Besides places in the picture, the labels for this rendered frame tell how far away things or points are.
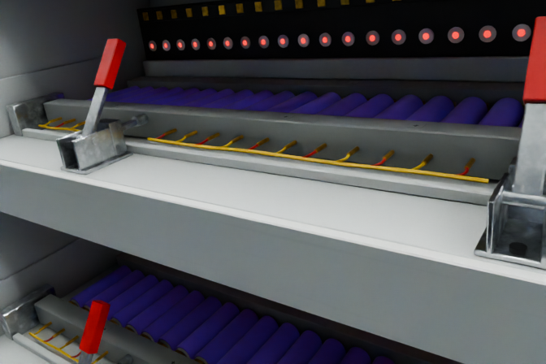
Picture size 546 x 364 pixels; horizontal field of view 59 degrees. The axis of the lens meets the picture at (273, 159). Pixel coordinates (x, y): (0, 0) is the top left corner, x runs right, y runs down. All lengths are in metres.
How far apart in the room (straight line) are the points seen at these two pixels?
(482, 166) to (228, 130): 0.16
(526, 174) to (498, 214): 0.02
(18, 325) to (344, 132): 0.37
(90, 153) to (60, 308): 0.20
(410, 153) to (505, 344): 0.11
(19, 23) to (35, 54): 0.03
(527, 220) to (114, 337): 0.33
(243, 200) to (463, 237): 0.11
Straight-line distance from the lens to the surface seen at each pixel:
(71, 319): 0.48
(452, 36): 0.37
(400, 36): 0.38
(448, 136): 0.26
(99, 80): 0.36
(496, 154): 0.25
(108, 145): 0.35
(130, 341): 0.43
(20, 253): 0.53
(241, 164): 0.29
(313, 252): 0.22
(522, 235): 0.21
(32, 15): 0.52
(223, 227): 0.25
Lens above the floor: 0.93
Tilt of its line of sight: 4 degrees down
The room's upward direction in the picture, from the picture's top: 5 degrees clockwise
